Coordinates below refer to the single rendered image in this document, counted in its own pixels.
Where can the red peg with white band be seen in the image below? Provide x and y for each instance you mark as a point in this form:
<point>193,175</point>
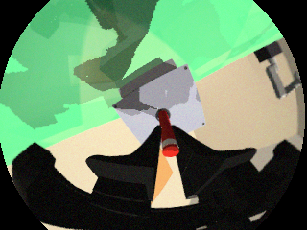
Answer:
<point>168,138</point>

